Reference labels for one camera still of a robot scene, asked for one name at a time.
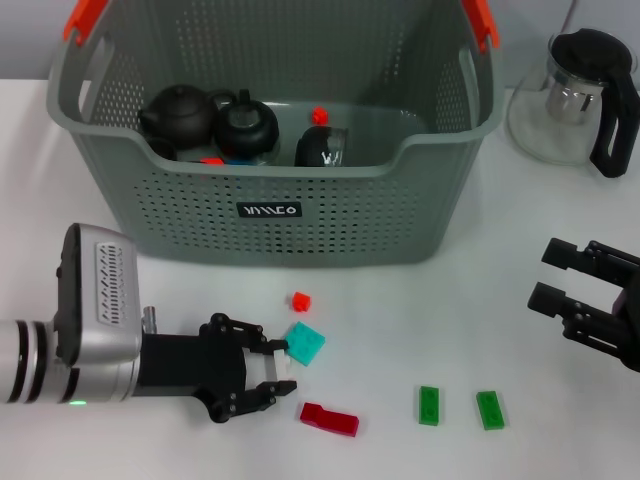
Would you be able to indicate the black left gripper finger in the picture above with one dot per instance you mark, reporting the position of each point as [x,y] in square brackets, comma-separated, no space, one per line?
[255,340]
[260,397]

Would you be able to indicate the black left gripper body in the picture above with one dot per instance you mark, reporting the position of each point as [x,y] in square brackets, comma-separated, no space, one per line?
[195,365]

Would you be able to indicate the bright red slope brick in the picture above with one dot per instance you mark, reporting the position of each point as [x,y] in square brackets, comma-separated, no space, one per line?
[212,162]

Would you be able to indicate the glass teacup with black holder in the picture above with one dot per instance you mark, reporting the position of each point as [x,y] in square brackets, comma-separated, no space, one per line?
[315,147]
[247,130]

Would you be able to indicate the gray perforated storage bin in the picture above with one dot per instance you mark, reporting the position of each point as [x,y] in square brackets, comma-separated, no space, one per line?
[350,215]

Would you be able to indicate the black ceramic teapot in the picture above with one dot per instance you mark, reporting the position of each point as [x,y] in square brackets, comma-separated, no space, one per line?
[175,117]

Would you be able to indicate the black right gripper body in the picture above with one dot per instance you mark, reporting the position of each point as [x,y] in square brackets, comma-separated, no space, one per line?
[632,330]

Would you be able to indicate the green rectangular brick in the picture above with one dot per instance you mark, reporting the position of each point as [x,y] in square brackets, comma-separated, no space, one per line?
[491,410]
[430,405]

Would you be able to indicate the glass pitcher with black lid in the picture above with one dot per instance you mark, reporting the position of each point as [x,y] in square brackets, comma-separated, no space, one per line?
[590,55]

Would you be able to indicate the blue square brick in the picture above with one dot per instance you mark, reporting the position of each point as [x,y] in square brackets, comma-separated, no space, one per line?
[238,163]

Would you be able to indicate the small orange-red brick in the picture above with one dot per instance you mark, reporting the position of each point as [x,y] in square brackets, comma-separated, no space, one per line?
[301,301]
[320,116]

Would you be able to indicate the dark red long brick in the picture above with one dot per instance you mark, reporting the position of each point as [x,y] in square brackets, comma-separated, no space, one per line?
[332,421]

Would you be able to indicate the teal square brick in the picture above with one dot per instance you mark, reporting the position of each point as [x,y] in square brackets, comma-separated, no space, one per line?
[307,345]

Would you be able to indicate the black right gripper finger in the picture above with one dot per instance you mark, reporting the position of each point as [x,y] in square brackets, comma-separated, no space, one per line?
[590,260]
[580,317]

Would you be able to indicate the white narrow brick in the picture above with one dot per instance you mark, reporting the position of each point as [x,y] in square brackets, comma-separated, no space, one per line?
[282,365]

